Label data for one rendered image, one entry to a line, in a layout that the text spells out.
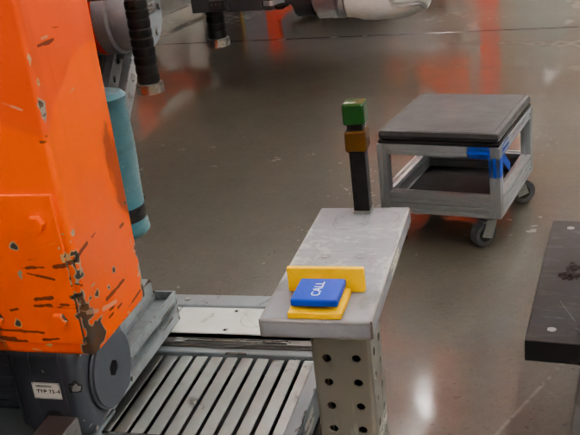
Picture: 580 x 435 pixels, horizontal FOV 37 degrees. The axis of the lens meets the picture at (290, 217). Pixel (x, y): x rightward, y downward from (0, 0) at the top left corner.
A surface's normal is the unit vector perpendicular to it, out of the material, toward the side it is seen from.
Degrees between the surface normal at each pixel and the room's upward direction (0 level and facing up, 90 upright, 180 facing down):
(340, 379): 90
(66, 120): 90
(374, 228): 0
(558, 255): 0
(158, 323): 90
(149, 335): 90
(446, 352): 0
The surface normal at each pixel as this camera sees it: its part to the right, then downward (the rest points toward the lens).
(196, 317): -0.11, -0.92
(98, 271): 0.96, 0.00
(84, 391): 0.79, 0.14
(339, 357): -0.25, 0.39
